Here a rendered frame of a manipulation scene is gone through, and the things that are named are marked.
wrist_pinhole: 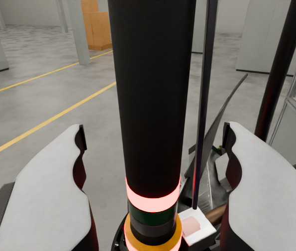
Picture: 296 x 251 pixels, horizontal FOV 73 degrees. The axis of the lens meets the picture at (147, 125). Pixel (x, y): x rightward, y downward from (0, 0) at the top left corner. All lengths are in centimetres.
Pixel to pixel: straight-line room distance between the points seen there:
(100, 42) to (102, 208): 692
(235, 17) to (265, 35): 677
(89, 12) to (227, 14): 698
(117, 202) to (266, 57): 469
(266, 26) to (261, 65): 85
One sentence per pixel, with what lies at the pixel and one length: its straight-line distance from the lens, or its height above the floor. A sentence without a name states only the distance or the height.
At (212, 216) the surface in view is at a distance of 21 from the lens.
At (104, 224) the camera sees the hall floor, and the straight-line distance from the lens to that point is 187.
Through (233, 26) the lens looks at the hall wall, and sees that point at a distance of 1222.
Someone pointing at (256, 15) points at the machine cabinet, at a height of 124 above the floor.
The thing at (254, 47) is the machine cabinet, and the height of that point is 58.
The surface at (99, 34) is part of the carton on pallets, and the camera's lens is 820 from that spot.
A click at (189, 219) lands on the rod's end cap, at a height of 138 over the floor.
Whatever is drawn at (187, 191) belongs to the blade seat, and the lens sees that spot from 40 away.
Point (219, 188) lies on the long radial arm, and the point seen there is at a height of 112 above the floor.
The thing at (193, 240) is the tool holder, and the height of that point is 138.
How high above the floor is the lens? 155
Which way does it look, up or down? 32 degrees down
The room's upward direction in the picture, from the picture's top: 1 degrees counter-clockwise
